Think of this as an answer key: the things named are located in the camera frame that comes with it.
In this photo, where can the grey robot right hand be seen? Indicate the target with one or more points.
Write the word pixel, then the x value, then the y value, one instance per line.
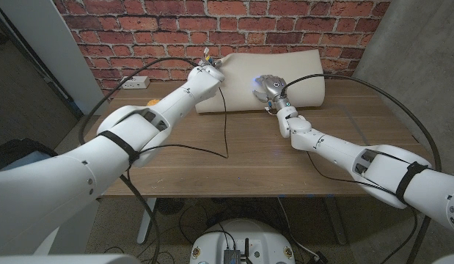
pixel 272 86

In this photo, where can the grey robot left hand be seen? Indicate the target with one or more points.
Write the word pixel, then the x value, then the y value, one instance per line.
pixel 216 64

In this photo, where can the cream memory foam sheet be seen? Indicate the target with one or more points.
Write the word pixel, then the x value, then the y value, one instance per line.
pixel 303 80

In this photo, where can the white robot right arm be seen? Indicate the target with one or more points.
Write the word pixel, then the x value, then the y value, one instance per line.
pixel 380 172

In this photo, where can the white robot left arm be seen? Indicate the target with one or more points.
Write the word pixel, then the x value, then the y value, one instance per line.
pixel 47 190

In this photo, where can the yellow toy pineapple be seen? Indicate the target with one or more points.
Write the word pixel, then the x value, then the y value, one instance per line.
pixel 152 102

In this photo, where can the red brick printed backdrop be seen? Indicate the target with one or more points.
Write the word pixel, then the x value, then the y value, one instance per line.
pixel 212 36

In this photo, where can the white power strip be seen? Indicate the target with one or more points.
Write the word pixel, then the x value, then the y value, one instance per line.
pixel 138 82

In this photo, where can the black round floor object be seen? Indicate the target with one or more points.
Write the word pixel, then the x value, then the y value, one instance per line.
pixel 169 206

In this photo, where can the grey table leg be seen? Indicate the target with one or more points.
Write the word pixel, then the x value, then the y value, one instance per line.
pixel 336 223

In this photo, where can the white robot torso base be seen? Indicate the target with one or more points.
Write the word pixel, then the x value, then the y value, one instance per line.
pixel 259 238

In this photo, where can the black antenna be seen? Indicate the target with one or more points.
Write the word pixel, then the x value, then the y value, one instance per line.
pixel 246 249

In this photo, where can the small grey electronics box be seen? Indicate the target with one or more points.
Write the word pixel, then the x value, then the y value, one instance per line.
pixel 232 256

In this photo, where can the white table leg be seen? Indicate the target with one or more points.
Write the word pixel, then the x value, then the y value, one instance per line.
pixel 144 227

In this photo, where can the blue storage container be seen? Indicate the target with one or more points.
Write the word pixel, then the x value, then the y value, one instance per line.
pixel 28 159

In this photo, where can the black bag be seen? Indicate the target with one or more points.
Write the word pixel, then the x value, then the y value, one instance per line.
pixel 14 148

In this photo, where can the white wall panel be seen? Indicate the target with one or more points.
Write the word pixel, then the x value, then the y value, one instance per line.
pixel 47 44

